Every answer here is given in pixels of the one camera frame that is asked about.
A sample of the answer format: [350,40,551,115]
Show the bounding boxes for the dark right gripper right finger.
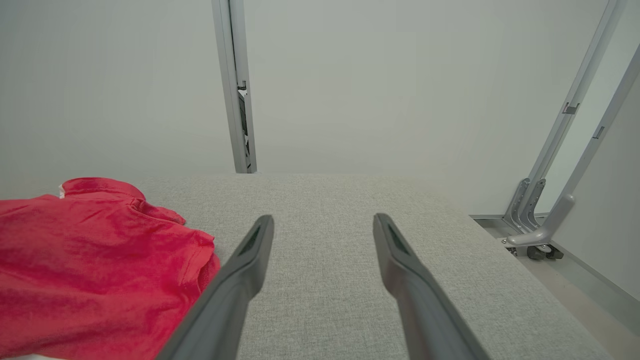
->
[373,213,491,360]

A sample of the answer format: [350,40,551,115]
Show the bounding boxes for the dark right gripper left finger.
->
[156,215,275,360]

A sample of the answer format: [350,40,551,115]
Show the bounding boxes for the red shorts with white stripes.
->
[0,177,222,360]

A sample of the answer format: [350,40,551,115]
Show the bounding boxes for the grey fabric upholstered platform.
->
[125,172,616,360]

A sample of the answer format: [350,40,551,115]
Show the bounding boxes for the black caster wheel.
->
[526,244,564,261]

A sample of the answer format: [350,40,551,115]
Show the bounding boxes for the grey partition post with gap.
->
[211,0,258,174]

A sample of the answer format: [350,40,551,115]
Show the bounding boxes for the grey post with curved foot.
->
[501,44,640,249]

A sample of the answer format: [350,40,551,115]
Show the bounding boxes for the grey post with bracket foot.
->
[502,0,627,237]

